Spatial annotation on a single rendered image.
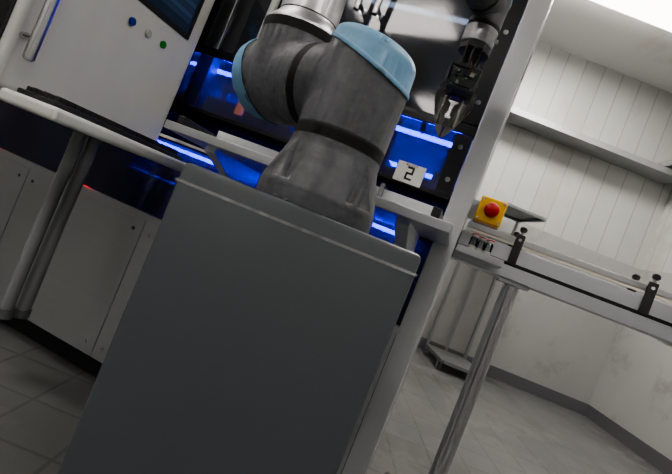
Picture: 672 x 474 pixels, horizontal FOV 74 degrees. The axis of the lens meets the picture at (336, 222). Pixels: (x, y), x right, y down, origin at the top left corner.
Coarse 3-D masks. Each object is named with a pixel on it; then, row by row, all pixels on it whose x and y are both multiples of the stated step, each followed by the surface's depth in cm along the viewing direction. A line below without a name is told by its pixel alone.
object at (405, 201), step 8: (376, 192) 102; (384, 192) 102; (392, 192) 101; (392, 200) 101; (400, 200) 101; (408, 200) 100; (416, 200) 100; (416, 208) 100; (424, 208) 99; (432, 208) 99
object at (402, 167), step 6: (402, 162) 130; (396, 168) 130; (402, 168) 130; (408, 168) 129; (420, 168) 129; (396, 174) 130; (402, 174) 130; (408, 174) 129; (414, 174) 129; (420, 174) 128; (402, 180) 129; (414, 180) 129; (420, 180) 128
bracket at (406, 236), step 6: (396, 222) 94; (402, 222) 94; (408, 222) 94; (396, 228) 97; (402, 228) 96; (408, 228) 95; (414, 228) 106; (396, 234) 100; (402, 234) 98; (408, 234) 99; (414, 234) 111; (396, 240) 103; (402, 240) 101; (408, 240) 103; (414, 240) 116; (402, 246) 104; (408, 246) 108; (414, 246) 122
